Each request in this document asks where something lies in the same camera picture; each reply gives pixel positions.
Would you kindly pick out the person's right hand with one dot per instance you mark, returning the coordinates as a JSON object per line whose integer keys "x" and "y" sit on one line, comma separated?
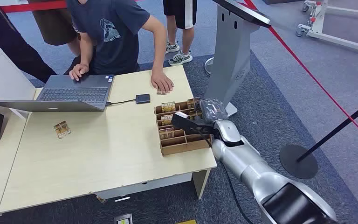
{"x": 78, "y": 71}

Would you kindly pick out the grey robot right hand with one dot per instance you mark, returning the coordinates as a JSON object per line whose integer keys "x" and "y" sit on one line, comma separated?
{"x": 212, "y": 110}

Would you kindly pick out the person's left hand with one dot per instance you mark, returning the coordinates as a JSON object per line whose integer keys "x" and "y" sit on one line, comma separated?
{"x": 161, "y": 82}

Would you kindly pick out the person's right forearm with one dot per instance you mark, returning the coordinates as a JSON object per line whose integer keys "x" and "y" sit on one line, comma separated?
{"x": 86, "y": 51}

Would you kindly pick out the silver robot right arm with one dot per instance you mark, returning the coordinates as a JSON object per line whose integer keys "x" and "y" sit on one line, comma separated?
{"x": 250, "y": 167}

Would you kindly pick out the person's left forearm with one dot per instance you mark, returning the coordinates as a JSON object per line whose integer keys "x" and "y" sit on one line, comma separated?
{"x": 159, "y": 46}

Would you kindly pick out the hotel key card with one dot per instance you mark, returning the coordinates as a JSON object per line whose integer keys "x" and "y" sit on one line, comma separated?
{"x": 62, "y": 129}
{"x": 166, "y": 133}
{"x": 160, "y": 92}
{"x": 168, "y": 107}
{"x": 166, "y": 119}

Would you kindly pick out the wooden card organizer box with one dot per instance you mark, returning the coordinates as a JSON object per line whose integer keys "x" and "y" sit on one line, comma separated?
{"x": 179, "y": 145}

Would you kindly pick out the person at desk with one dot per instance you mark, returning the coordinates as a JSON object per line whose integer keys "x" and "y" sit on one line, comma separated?
{"x": 111, "y": 31}

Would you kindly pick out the person in brown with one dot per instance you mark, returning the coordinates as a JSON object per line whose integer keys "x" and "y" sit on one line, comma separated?
{"x": 54, "y": 23}

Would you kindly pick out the standing person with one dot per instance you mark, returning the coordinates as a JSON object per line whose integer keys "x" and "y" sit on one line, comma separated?
{"x": 180, "y": 15}

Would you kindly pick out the person in dark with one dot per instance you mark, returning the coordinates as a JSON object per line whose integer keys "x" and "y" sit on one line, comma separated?
{"x": 9, "y": 46}

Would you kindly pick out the grey laptop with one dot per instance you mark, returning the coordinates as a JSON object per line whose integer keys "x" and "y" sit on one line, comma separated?
{"x": 74, "y": 94}

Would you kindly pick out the black usb hub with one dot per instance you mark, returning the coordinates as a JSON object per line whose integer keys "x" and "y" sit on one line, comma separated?
{"x": 143, "y": 98}

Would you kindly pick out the grey white sneaker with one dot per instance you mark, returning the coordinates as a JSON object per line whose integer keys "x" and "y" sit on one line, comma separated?
{"x": 180, "y": 58}
{"x": 172, "y": 48}

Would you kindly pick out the grey kiosk stand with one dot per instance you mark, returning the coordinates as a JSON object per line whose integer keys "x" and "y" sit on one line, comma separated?
{"x": 231, "y": 61}

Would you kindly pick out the white box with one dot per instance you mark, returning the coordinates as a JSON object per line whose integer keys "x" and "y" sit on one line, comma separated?
{"x": 3, "y": 74}

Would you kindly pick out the red barrier tape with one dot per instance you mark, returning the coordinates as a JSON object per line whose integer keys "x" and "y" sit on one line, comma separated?
{"x": 321, "y": 85}
{"x": 34, "y": 6}

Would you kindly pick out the black stanchion with round base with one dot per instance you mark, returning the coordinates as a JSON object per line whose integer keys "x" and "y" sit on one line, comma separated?
{"x": 298, "y": 164}

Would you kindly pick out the yellow floor marker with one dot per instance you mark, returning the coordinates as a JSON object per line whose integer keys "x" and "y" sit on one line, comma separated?
{"x": 186, "y": 222}

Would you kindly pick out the floor socket plate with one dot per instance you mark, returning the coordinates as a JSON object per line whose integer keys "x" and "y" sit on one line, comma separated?
{"x": 123, "y": 219}

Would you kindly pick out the white wheeled frame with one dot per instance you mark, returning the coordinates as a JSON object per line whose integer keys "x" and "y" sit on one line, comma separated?
{"x": 336, "y": 40}

